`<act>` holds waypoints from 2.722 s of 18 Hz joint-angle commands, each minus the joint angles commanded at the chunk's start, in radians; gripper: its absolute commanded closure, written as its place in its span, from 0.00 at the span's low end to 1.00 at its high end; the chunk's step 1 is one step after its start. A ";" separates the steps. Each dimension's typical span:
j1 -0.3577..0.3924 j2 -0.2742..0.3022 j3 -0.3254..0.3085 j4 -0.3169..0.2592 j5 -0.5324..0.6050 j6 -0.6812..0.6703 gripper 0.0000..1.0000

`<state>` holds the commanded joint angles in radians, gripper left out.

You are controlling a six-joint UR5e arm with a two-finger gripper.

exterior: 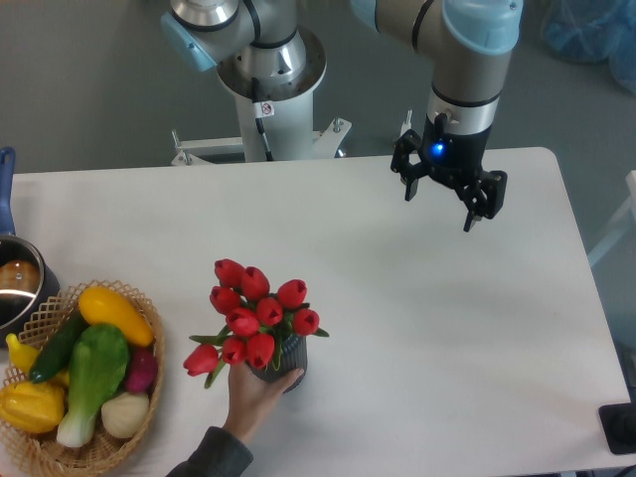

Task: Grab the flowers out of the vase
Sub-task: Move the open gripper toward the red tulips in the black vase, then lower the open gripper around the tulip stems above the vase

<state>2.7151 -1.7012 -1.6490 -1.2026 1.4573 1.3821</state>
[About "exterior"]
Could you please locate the small yellow gourd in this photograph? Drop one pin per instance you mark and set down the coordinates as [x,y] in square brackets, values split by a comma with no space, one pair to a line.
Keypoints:
[23,357]

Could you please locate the dark green cucumber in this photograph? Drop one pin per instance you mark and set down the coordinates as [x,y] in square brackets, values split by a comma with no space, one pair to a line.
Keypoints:
[57,352]

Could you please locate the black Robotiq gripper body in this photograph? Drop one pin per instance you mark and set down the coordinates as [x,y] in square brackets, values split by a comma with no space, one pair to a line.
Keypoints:
[453,160]

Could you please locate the blue handled saucepan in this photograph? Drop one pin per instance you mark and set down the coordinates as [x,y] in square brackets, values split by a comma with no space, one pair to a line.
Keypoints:
[26,279]

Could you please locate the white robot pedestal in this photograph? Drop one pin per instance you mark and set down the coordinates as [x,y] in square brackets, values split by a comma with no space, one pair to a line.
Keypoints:
[274,98]

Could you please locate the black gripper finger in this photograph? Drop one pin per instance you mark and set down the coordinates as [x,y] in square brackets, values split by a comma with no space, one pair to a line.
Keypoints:
[483,196]
[409,142]

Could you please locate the white frame at right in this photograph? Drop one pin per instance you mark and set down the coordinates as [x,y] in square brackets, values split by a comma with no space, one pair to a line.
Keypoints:
[619,224]

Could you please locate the green bok choy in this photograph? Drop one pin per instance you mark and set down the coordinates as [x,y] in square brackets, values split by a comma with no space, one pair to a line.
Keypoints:
[97,367]

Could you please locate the black device at edge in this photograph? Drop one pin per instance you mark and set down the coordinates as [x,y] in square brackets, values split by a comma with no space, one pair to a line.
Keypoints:
[618,423]

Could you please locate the purple red radish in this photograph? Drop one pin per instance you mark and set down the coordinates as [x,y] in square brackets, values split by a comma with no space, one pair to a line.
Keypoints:
[142,371]

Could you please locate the person's hand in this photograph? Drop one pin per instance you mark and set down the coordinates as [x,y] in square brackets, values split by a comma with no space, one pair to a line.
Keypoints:
[252,400]

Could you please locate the red tulip bouquet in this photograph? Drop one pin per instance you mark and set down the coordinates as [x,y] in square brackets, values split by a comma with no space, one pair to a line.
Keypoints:
[258,320]

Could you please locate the blue plastic bag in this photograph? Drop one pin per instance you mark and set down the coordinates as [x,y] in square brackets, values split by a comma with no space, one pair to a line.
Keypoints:
[593,32]

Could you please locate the grey sleeved forearm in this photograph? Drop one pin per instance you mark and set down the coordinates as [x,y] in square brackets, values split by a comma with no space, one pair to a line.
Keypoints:
[219,454]

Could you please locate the dark grey ribbed vase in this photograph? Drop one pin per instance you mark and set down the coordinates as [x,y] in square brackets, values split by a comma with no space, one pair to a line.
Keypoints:
[293,356]

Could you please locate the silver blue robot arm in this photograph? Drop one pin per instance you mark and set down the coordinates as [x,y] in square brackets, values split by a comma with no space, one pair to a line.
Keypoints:
[469,43]

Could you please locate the yellow squash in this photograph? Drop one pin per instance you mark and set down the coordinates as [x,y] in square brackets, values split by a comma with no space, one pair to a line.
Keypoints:
[101,305]

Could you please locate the white onion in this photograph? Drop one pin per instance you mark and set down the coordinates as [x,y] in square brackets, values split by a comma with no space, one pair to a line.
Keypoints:
[123,415]

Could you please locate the yellow bell pepper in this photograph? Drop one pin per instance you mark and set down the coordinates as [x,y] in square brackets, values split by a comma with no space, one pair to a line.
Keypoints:
[34,408]

